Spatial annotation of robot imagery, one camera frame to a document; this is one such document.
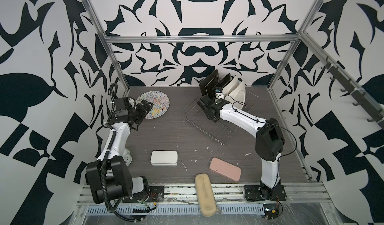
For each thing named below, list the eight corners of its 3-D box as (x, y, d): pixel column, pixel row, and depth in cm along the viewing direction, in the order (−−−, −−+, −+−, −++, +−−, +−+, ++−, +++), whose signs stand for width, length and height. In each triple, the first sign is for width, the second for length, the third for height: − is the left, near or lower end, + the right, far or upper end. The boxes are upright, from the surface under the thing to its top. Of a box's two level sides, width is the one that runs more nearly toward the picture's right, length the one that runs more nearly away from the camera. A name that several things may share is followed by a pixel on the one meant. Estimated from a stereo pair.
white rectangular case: (151, 166, 84) (149, 163, 80) (153, 153, 89) (151, 150, 85) (177, 166, 85) (177, 163, 80) (178, 153, 89) (177, 150, 85)
